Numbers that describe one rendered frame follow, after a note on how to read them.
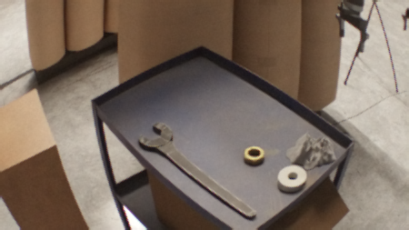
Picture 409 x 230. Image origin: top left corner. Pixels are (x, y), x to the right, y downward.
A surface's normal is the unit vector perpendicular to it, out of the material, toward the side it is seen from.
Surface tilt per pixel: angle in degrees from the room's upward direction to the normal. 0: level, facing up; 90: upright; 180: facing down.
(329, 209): 26
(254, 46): 90
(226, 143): 0
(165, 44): 90
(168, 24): 90
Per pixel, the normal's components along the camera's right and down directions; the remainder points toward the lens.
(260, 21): 0.01, 0.60
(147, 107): 0.02, -0.80
